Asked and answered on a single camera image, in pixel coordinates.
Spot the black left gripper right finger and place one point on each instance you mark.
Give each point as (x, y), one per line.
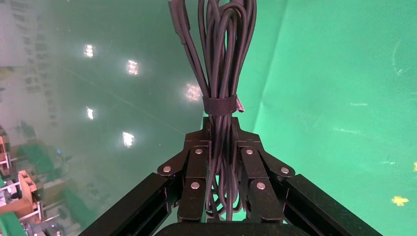
(252, 169)

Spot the orange wooden frame furniture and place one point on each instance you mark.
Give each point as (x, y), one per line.
(26, 185)

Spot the green table mat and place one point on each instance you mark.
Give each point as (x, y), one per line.
(325, 97)

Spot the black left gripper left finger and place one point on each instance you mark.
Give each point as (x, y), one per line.
(195, 169)

